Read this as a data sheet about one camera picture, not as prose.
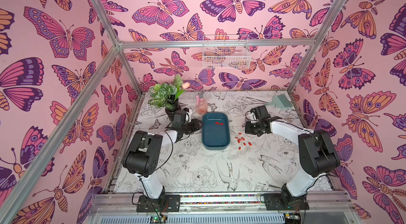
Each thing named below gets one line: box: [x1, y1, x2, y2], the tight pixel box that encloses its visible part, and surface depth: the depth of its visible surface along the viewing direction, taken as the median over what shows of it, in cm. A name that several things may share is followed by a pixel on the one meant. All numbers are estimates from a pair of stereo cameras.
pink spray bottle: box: [195, 95, 208, 116], surface depth 111 cm
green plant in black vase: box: [148, 74, 191, 121], surface depth 87 cm
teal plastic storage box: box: [201, 112, 231, 151], surface depth 99 cm
